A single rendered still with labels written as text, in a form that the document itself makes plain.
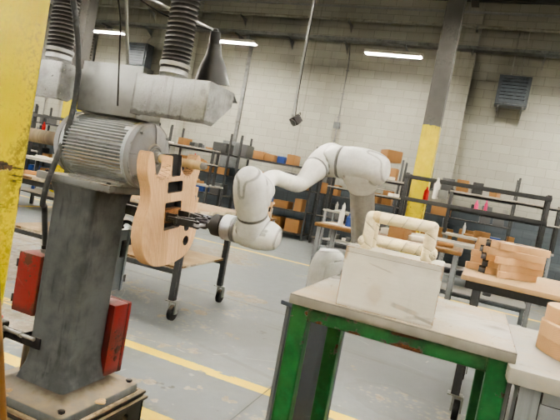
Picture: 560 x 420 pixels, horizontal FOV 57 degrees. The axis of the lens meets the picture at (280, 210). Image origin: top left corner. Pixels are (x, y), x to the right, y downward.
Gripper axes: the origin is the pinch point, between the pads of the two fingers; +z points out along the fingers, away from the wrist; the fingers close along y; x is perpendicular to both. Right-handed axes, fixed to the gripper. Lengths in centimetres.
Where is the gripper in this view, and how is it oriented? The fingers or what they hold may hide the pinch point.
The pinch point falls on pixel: (173, 215)
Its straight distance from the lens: 186.8
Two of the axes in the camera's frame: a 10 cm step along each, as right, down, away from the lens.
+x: 1.2, -9.8, -1.8
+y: 3.8, -1.2, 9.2
